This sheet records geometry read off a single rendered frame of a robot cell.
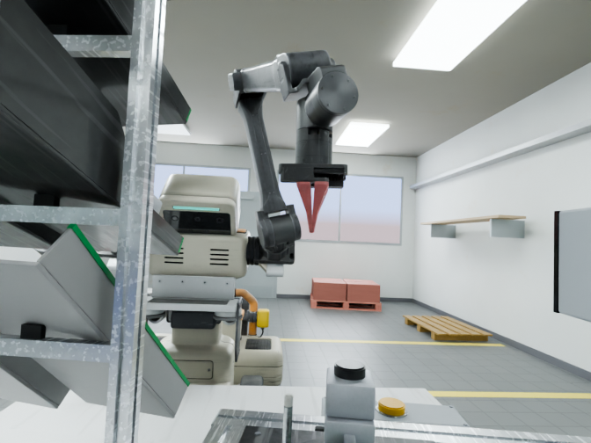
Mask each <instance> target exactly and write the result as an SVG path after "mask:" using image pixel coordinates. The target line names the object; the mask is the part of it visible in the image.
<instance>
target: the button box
mask: <svg viewBox="0 0 591 443"><path fill-rule="evenodd" d="M378 401H379V400H376V403H375V418H374V420H377V421H389V422H400V423H412V424H423V425H445V426H456V427H468V428H470V426H469V425H468V424H467V423H466V422H465V420H464V419H463V418H462V416H461V415H460V414H459V413H458V411H457V410H456V409H455V407H453V406H452V405H450V406H446V405H434V404H422V403H404V404H405V414H403V415H400V416H392V415H388V414H385V413H383V412H381V411H380V410H379V409H378ZM324 416H325V396H324V397H323V398H322V409H321V417H324Z"/></svg>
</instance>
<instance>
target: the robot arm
mask: <svg viewBox="0 0 591 443"><path fill-rule="evenodd" d="M228 81H229V87H230V90H231V91H233V101H234V106H235V108H237V109H238V112H239V113H240V115H241V117H242V120H243V122H244V127H245V131H246V135H247V139H248V143H249V148H250V151H251V156H252V163H253V167H254V171H255V175H256V179H257V183H258V188H259V196H260V210H259V211H255V218H256V222H257V231H258V236H259V259H255V258H254V259H253V260H254V263H255V262H256V263H259V264H283V265H292V264H294V263H295V241H297V240H300V239H301V237H302V230H301V225H300V222H299V219H298V216H297V215H296V211H295V207H294V204H290V205H286V203H285V201H284V199H283V198H282V196H281V192H280V188H279V186H278V181H277V177H276V173H275V169H274V162H273V158H272V154H271V150H270V146H269V142H268V138H267V134H266V127H265V122H264V118H263V101H264V98H265V96H266V93H267V92H275V91H279V92H280V93H281V95H282V98H283V102H289V101H297V100H298V101H297V108H296V137H295V163H279V170H278V173H279V174H280V175H281V178H280V181H281V182H282V183H296V186H297V189H298V192H299V193H300V196H301V199H302V202H303V205H304V208H305V211H306V215H307V221H308V226H309V232H310V233H314V232H315V227H316V224H317V216H318V213H319V211H320V209H321V206H322V205H323V203H324V200H325V197H326V194H327V193H328V189H342V188H343V187H344V181H346V176H347V166H348V165H347V164H332V126H333V125H335V124H336V123H337V122H338V121H340V120H341V119H342V118H343V117H344V116H346V115H347V114H348V113H349V112H350V111H352V110H353V109H354V107H355V106H356V104H357V101H358V97H359V94H358V89H357V86H356V84H355V82H354V80H353V79H352V78H351V77H350V76H348V75H347V72H346V68H345V66H344V65H343V64H341V65H336V63H335V61H334V60H333V59H332V58H330V56H329V54H328V53H327V51H326V50H314V51H302V52H292V53H282V54H278V55H277V57H276V58H275V59H274V60H272V61H270V62H265V63H262V64H260V65H256V66H253V67H248V68H243V69H235V70H234V73H230V74H228ZM311 188H314V198H313V210H312V202H311ZM282 211H285V214H281V215H276V216H272V217H269V216H268V215H269V214H274V213H279V212H282Z"/></svg>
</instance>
